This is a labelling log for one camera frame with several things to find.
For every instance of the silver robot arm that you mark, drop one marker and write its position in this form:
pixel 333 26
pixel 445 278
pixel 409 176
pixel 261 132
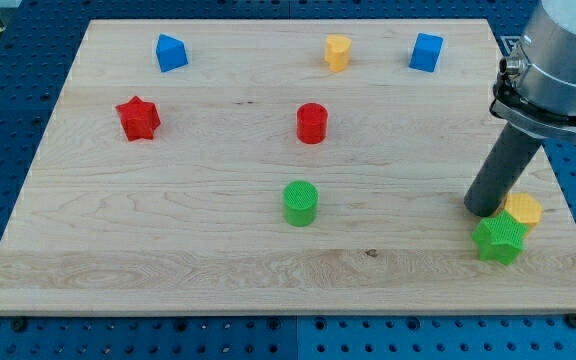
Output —
pixel 536 85

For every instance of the green cylinder block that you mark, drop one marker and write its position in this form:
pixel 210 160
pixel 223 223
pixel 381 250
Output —
pixel 300 200

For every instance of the red cylinder block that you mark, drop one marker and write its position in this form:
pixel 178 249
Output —
pixel 312 123

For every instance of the wooden board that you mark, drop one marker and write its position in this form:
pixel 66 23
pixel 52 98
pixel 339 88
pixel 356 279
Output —
pixel 191 222

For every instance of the yellow heart block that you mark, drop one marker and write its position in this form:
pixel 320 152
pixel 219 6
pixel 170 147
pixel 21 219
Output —
pixel 337 52

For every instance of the red star block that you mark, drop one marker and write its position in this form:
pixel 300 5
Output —
pixel 139 119

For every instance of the blue triangular block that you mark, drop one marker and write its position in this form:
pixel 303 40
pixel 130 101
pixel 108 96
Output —
pixel 171 53

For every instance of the blue cube block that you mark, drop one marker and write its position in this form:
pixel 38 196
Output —
pixel 426 52

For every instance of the green star block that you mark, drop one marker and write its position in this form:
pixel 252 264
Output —
pixel 500 238

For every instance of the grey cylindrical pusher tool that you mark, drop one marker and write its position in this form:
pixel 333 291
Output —
pixel 508 158

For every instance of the yellow hexagon block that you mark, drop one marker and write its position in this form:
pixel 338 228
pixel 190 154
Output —
pixel 524 208

